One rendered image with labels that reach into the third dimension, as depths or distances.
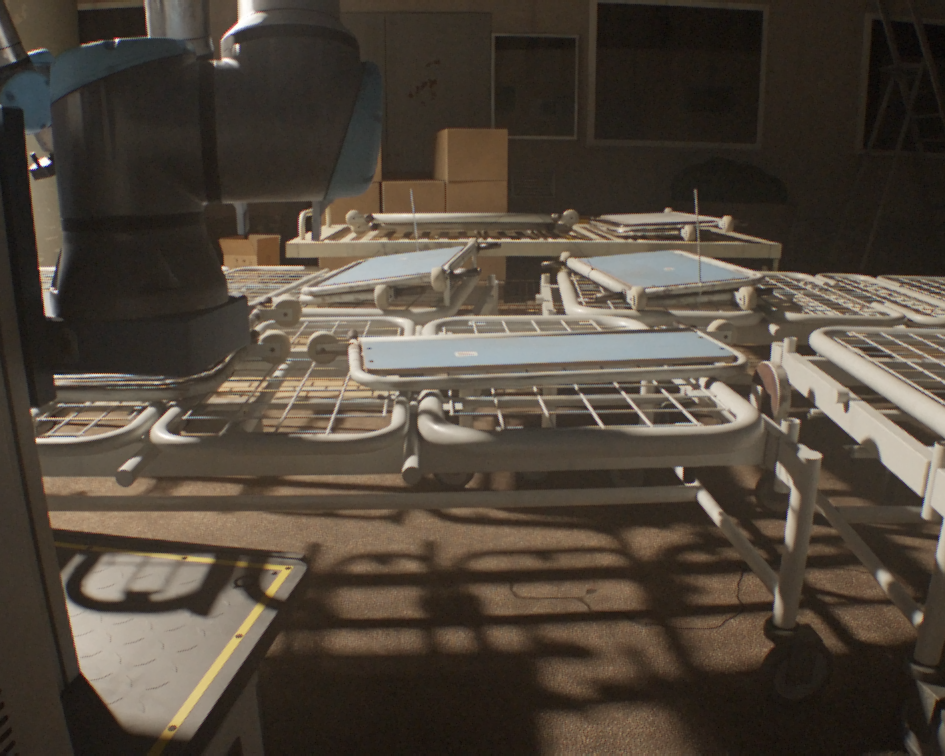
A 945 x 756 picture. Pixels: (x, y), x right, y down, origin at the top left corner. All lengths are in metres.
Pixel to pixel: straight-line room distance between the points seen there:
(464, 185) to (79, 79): 4.18
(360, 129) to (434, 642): 1.00
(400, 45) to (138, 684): 6.74
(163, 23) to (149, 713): 0.85
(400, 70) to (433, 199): 2.61
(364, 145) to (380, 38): 6.53
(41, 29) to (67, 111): 4.97
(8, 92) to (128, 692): 0.85
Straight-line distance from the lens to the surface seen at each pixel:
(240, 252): 5.39
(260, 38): 0.84
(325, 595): 1.67
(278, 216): 7.42
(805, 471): 1.22
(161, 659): 0.97
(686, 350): 1.49
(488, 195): 4.92
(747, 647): 1.57
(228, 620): 1.02
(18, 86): 1.30
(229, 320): 0.87
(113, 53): 0.82
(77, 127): 0.83
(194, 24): 1.14
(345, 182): 0.83
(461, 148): 4.89
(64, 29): 5.88
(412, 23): 7.35
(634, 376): 1.34
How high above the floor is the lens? 0.86
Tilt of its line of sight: 15 degrees down
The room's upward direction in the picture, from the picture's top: straight up
